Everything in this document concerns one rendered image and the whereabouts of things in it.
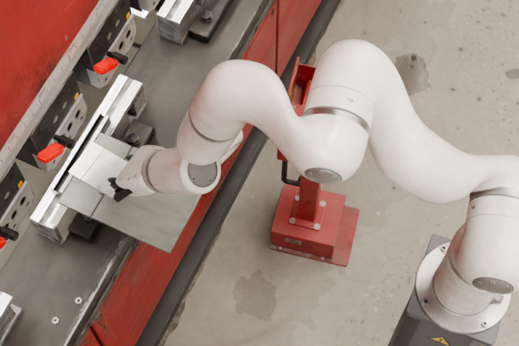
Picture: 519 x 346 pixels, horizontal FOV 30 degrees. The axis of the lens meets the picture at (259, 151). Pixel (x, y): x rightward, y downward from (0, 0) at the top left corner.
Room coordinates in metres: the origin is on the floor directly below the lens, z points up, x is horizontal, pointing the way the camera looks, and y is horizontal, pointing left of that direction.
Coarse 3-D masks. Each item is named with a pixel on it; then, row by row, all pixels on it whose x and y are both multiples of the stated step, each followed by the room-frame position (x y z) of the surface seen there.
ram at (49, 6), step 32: (0, 0) 0.82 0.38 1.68; (32, 0) 0.87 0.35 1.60; (64, 0) 0.93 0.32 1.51; (96, 0) 1.00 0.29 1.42; (0, 32) 0.80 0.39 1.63; (32, 32) 0.85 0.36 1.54; (64, 32) 0.91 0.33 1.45; (0, 64) 0.78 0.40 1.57; (32, 64) 0.83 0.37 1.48; (0, 96) 0.75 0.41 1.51; (32, 96) 0.81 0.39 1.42; (0, 128) 0.73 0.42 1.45; (32, 128) 0.78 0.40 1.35
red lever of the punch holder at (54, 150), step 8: (56, 136) 0.81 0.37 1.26; (64, 136) 0.81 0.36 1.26; (56, 144) 0.78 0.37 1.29; (64, 144) 0.79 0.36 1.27; (72, 144) 0.79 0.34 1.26; (40, 152) 0.75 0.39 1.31; (48, 152) 0.75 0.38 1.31; (56, 152) 0.76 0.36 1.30; (40, 160) 0.74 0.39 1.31; (48, 160) 0.74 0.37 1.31
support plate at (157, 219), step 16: (112, 144) 0.92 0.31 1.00; (128, 144) 0.92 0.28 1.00; (64, 192) 0.81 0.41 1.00; (80, 192) 0.81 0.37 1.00; (96, 192) 0.81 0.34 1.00; (80, 208) 0.77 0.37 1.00; (112, 208) 0.77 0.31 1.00; (128, 208) 0.77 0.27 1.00; (144, 208) 0.77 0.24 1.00; (160, 208) 0.77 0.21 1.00; (176, 208) 0.77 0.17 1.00; (192, 208) 0.77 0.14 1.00; (112, 224) 0.74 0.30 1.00; (128, 224) 0.74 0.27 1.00; (144, 224) 0.74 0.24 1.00; (160, 224) 0.74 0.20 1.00; (176, 224) 0.74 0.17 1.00; (144, 240) 0.70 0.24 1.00; (160, 240) 0.70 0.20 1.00; (176, 240) 0.70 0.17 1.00
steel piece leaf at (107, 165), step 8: (104, 152) 0.90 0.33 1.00; (96, 160) 0.88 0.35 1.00; (104, 160) 0.88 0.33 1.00; (112, 160) 0.88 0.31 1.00; (120, 160) 0.88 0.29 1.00; (96, 168) 0.86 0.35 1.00; (104, 168) 0.86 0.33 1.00; (112, 168) 0.86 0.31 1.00; (120, 168) 0.86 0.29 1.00; (88, 176) 0.84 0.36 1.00; (96, 176) 0.84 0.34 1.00; (104, 176) 0.84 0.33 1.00; (112, 176) 0.84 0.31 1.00; (88, 184) 0.83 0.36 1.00; (96, 184) 0.83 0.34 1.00; (104, 184) 0.83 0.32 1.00; (104, 192) 0.81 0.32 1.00; (112, 192) 0.81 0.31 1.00
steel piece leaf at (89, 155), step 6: (90, 144) 0.92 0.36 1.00; (96, 144) 0.92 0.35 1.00; (90, 150) 0.91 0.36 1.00; (96, 150) 0.90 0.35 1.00; (102, 150) 0.90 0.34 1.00; (84, 156) 0.89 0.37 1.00; (90, 156) 0.89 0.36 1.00; (96, 156) 0.89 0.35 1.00; (78, 162) 0.88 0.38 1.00; (84, 162) 0.88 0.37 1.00; (90, 162) 0.88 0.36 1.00; (72, 168) 0.86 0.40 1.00; (78, 168) 0.86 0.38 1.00; (84, 168) 0.86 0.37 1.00; (72, 174) 0.85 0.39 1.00; (78, 174) 0.85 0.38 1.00; (84, 174) 0.85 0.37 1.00
